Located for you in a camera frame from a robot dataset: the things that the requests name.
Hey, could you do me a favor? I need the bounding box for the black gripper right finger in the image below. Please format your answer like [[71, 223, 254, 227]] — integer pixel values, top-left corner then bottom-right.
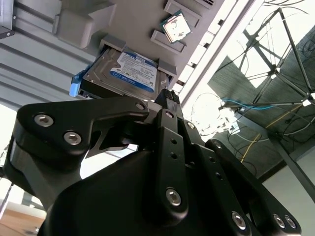
[[172, 90, 303, 236]]

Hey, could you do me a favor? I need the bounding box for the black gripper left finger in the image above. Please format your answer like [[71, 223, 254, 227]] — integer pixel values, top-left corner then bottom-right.
[[13, 88, 190, 220]]

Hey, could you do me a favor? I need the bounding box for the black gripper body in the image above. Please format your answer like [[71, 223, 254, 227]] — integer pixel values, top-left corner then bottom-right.
[[4, 140, 237, 236]]

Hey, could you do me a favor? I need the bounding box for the hard disk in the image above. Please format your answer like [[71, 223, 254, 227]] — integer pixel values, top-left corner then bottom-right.
[[69, 46, 173, 100]]

